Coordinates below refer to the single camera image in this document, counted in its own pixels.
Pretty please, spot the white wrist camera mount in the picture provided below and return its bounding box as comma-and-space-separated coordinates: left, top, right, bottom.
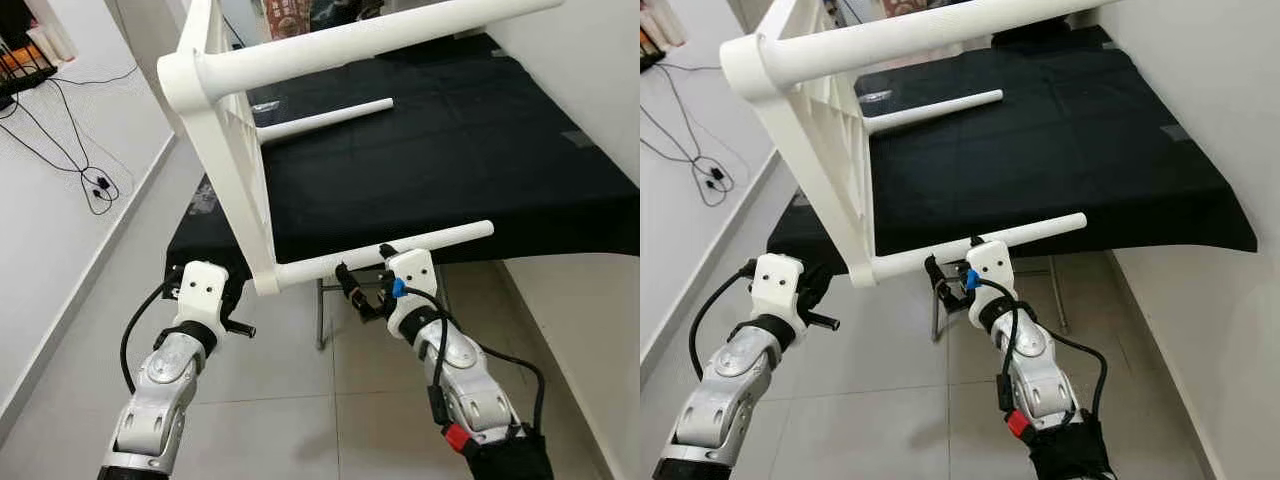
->
385, 248, 439, 336
965, 240, 1016, 326
175, 262, 233, 336
752, 253, 809, 326

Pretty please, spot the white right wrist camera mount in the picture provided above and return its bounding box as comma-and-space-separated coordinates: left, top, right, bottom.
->
385, 248, 439, 336
965, 240, 1016, 326

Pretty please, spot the black table cloth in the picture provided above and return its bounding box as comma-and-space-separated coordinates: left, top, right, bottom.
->
765, 25, 1259, 276
163, 35, 640, 301

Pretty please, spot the black wall cable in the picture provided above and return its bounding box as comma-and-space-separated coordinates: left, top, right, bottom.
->
0, 65, 141, 216
640, 60, 751, 208

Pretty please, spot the white cup stack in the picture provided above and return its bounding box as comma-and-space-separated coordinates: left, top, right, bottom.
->
25, 15, 79, 63
640, 5, 689, 51

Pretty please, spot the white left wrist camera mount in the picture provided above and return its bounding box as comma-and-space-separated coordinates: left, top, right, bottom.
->
752, 253, 809, 326
175, 262, 233, 336

